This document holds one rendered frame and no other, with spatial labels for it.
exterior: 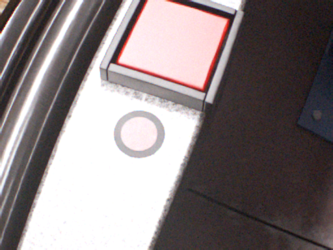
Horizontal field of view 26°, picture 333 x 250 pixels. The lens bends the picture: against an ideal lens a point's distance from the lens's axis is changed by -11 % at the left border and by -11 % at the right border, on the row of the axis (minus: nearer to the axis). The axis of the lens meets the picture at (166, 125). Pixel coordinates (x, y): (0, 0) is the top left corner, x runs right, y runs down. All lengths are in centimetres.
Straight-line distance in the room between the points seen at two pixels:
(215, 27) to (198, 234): 94
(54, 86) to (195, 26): 10
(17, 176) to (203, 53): 15
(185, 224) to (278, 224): 18
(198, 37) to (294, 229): 97
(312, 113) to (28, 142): 108
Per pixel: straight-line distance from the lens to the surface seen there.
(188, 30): 52
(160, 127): 50
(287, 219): 145
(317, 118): 152
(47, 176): 49
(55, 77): 52
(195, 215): 144
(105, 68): 50
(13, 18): 55
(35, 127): 51
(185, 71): 50
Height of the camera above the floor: 137
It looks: 66 degrees down
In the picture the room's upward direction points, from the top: 1 degrees clockwise
